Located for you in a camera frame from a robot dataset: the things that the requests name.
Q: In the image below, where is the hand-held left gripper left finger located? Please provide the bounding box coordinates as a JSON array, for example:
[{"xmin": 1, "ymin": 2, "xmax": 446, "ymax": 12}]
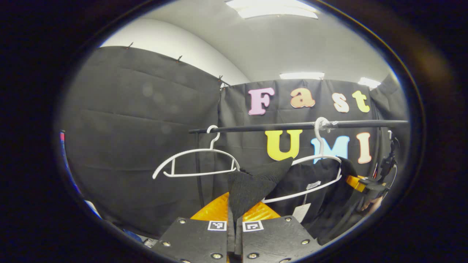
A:
[{"xmin": 151, "ymin": 193, "xmax": 235, "ymax": 263}]

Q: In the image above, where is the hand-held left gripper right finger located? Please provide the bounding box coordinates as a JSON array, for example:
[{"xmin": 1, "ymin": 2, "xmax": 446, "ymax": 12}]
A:
[{"xmin": 235, "ymin": 201, "xmax": 324, "ymax": 263}]

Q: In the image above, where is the black knit garment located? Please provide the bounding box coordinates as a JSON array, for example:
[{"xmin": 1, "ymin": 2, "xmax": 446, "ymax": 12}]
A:
[{"xmin": 227, "ymin": 156, "xmax": 366, "ymax": 245}]

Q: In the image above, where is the white clothes hanger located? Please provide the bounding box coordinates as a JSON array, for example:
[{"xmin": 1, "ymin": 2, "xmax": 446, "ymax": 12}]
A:
[
  {"xmin": 152, "ymin": 125, "xmax": 241, "ymax": 179},
  {"xmin": 261, "ymin": 117, "xmax": 343, "ymax": 204}
]

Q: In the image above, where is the black clothes rack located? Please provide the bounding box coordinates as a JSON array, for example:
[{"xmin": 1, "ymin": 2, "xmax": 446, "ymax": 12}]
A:
[{"xmin": 188, "ymin": 119, "xmax": 409, "ymax": 209}]

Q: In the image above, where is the ceiling light panel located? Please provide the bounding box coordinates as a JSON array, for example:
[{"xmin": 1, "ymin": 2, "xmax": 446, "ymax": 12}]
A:
[
  {"xmin": 225, "ymin": 0, "xmax": 319, "ymax": 19},
  {"xmin": 358, "ymin": 77, "xmax": 381, "ymax": 89},
  {"xmin": 279, "ymin": 72, "xmax": 325, "ymax": 80}
]

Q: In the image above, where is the black backdrop cloth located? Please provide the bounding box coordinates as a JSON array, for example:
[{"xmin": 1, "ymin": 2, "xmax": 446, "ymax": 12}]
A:
[{"xmin": 58, "ymin": 46, "xmax": 410, "ymax": 238}]

